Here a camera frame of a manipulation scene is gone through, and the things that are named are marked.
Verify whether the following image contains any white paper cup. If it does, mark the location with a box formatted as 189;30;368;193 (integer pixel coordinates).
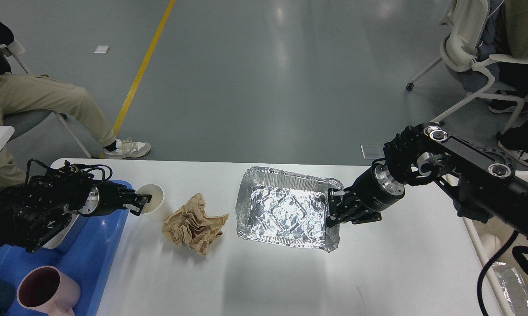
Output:
136;184;165;223

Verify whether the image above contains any white cup in bin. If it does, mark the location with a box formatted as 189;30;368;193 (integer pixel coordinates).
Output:
479;233;502;257

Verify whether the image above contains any brown paper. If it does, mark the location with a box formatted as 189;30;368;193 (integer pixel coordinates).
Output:
161;193;229;256

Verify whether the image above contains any blue plastic tray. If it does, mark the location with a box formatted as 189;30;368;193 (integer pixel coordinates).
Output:
0;210;129;316

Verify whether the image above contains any grey office chair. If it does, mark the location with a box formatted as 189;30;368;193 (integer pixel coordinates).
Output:
0;39;94;158

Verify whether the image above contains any aluminium foil tray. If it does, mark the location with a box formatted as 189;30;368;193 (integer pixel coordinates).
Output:
235;166;343;252

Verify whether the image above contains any white office chair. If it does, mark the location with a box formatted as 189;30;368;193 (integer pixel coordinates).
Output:
406;0;528;133

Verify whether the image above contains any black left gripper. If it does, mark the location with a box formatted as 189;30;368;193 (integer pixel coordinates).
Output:
78;181;153;216

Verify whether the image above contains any stainless steel rectangular tray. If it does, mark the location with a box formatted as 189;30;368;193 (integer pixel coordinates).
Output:
41;215;87;253

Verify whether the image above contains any seated person olive jacket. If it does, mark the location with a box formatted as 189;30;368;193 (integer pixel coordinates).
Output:
494;0;528;167

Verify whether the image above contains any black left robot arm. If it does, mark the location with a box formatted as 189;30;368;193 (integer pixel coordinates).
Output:
0;161;152;253

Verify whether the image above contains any white plastic bin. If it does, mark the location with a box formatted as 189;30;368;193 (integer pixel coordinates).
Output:
459;170;528;316

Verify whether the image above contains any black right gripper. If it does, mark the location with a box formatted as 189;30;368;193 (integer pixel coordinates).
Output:
326;162;406;227

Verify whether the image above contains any crumpled foil in bin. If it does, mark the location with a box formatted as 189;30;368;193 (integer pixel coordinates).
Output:
492;262;528;316

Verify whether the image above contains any person in black shirt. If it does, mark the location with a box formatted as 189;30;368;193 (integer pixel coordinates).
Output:
0;10;152;189

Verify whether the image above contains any pink mug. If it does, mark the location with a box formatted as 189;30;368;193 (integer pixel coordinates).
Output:
17;266;80;316

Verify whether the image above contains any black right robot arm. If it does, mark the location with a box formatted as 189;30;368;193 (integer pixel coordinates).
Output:
325;122;528;316

